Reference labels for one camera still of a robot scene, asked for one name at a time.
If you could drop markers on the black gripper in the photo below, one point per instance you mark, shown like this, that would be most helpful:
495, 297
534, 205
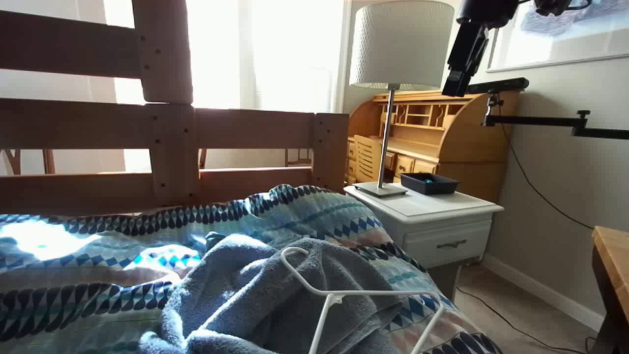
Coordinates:
487, 12

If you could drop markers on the black box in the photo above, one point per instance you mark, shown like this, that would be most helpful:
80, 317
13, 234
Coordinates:
428, 185

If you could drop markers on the white shade table lamp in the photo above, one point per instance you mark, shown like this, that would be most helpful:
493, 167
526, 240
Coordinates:
399, 45

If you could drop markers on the wooden roll-top desk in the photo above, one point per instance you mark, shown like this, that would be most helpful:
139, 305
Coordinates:
471, 150

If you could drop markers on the white nightstand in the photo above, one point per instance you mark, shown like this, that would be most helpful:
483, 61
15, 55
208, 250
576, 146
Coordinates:
432, 207

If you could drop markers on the white window curtain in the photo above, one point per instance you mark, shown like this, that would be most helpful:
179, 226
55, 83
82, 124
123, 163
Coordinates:
287, 51

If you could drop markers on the wooden table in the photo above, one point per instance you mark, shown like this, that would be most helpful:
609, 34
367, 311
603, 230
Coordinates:
611, 256

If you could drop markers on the grey-blue fleece blanket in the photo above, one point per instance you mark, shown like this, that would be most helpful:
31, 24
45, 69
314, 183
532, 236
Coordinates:
247, 295

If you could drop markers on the blue patterned blanket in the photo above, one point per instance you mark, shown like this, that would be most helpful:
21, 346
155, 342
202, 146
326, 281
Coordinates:
98, 262

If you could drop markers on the black bar camera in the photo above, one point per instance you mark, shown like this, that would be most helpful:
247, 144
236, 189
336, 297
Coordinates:
503, 85

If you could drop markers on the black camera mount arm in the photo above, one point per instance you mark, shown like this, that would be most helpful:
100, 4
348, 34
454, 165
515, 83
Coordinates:
536, 120

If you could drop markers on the white framed wall picture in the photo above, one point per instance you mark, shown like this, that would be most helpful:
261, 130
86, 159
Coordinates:
562, 49

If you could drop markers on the wooden bunk bed frame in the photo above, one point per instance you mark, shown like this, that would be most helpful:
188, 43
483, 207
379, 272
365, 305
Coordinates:
169, 130

